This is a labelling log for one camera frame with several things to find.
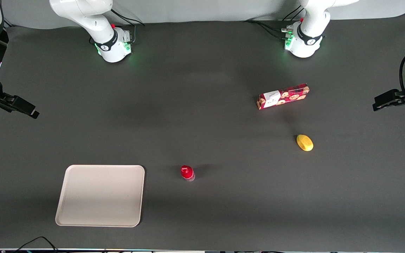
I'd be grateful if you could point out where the red coke bottle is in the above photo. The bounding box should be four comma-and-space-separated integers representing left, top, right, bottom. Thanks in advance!
180, 165, 195, 182

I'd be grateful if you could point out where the white plastic tray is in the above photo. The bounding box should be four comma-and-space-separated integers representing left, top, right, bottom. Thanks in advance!
55, 164, 146, 228

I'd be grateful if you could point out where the yellow lemon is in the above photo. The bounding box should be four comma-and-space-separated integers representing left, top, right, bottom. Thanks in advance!
296, 134, 314, 152

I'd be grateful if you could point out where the red cookie box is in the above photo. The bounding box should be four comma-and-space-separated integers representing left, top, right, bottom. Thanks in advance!
257, 83, 310, 110

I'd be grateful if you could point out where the black arm base cable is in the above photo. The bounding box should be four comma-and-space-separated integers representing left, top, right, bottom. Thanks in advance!
243, 20, 291, 40
110, 8, 146, 44
282, 4, 303, 22

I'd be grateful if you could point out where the black cable at table edge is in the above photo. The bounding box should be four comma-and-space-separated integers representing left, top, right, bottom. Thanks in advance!
14, 236, 59, 253

